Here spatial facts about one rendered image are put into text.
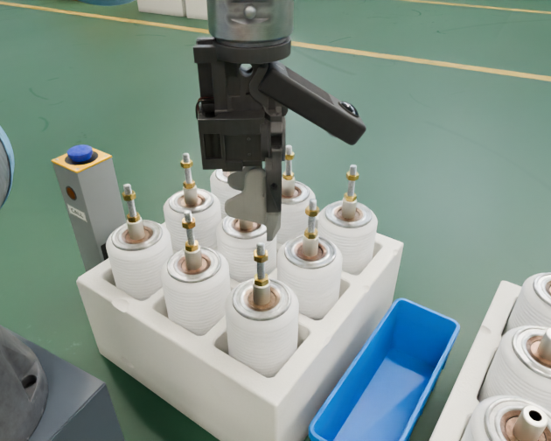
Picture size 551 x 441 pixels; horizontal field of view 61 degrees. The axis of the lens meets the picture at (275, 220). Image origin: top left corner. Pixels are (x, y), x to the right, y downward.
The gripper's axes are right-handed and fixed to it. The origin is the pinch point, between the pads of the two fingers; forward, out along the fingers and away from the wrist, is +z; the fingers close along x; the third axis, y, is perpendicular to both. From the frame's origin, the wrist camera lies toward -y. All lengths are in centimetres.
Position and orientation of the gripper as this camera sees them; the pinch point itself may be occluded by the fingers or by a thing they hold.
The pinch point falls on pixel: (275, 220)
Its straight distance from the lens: 53.2
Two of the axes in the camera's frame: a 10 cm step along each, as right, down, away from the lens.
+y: -10.0, 0.2, -0.2
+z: 0.0, 8.2, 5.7
